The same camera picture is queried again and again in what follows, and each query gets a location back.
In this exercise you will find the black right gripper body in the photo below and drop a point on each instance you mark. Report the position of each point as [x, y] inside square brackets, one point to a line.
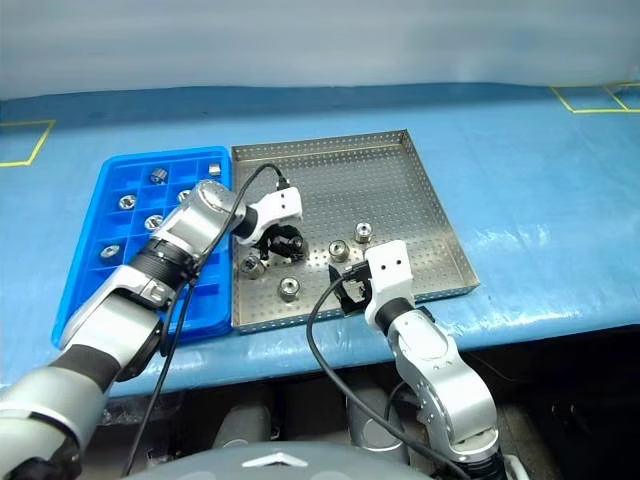
[358, 289]

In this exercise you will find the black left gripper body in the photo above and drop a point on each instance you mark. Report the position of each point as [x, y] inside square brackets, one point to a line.
[286, 243]

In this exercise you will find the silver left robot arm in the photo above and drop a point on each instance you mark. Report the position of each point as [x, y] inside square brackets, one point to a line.
[100, 320]

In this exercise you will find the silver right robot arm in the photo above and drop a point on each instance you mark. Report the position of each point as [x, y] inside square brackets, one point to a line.
[440, 380]

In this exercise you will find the perforated steel tray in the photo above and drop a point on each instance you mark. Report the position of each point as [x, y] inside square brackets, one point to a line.
[360, 180]

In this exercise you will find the blue plastic compartment tray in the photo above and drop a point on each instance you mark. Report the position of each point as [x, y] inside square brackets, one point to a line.
[130, 190]

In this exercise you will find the grey cylindrical shape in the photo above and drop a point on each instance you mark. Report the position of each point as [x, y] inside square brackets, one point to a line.
[375, 420]

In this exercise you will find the grey rounded shape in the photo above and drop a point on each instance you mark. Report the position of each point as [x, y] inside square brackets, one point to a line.
[242, 425]

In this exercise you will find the grey robot torso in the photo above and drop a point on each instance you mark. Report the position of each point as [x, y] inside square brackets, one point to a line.
[280, 462]

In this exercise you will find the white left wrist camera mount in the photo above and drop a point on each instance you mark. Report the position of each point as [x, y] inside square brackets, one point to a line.
[278, 202]

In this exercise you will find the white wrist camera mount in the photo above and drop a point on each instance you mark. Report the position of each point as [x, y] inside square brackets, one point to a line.
[278, 202]
[390, 270]

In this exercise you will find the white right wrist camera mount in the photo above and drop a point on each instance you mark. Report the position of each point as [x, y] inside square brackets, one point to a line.
[390, 270]

